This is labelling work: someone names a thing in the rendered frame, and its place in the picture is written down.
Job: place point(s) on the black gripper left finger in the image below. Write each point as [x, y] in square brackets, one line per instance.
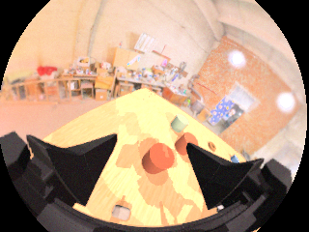
[78, 167]

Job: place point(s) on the orange ring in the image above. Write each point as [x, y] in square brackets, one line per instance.
[212, 146]

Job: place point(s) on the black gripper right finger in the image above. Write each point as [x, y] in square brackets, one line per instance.
[217, 177]

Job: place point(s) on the orange cylinder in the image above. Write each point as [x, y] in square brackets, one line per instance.
[181, 144]
[159, 158]

